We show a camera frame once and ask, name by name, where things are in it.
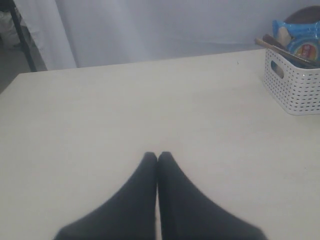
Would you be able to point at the brown wooden chopstick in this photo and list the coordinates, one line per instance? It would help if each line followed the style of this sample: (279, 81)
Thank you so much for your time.
(280, 50)

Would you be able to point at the black metal stand pole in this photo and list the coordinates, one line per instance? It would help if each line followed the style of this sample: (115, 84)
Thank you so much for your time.
(24, 46)

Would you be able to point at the brown round plate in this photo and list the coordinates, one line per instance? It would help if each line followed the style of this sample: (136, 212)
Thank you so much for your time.
(307, 15)

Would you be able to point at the silver metal table knife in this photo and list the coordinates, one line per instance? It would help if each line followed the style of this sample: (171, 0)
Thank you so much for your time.
(269, 39)

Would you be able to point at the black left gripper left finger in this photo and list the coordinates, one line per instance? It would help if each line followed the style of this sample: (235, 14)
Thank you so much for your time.
(128, 215)

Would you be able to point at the white curtain backdrop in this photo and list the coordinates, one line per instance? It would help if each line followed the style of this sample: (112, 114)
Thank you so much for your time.
(87, 33)

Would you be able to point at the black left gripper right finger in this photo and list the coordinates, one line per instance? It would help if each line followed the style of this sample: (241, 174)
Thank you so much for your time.
(187, 214)

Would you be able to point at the blue Lay's chips bag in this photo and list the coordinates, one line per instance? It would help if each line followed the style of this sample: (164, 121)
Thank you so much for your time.
(302, 40)

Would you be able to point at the white perforated plastic basket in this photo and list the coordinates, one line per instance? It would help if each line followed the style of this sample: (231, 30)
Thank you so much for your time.
(295, 89)

